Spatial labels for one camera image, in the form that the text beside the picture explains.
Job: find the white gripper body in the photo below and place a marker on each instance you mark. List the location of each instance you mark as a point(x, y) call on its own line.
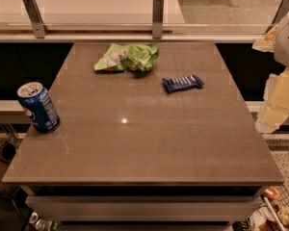
point(287, 42)

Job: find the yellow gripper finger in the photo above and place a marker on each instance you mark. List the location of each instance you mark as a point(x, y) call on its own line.
point(267, 42)
point(275, 109)

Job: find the blue rxbar blueberry wrapper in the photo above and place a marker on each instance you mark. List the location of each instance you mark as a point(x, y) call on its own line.
point(182, 83)

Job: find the blue pepsi can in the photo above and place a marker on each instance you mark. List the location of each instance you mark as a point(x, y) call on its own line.
point(35, 100)

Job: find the green chip bag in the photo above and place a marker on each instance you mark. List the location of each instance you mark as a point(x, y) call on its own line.
point(130, 57)

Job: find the grey table drawer front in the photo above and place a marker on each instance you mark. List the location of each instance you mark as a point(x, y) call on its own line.
point(144, 208)

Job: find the cans under table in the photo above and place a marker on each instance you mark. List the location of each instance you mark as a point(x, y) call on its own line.
point(41, 224)

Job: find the right metal rail bracket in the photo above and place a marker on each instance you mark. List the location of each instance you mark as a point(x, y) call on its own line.
point(282, 10)

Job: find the metal rail bracket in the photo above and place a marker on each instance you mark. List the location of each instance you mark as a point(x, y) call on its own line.
point(32, 9)
point(282, 10)
point(157, 18)

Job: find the middle metal rail bracket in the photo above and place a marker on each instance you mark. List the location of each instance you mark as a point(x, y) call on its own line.
point(157, 18)

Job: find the left metal rail bracket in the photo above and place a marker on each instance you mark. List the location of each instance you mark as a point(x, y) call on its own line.
point(32, 9)

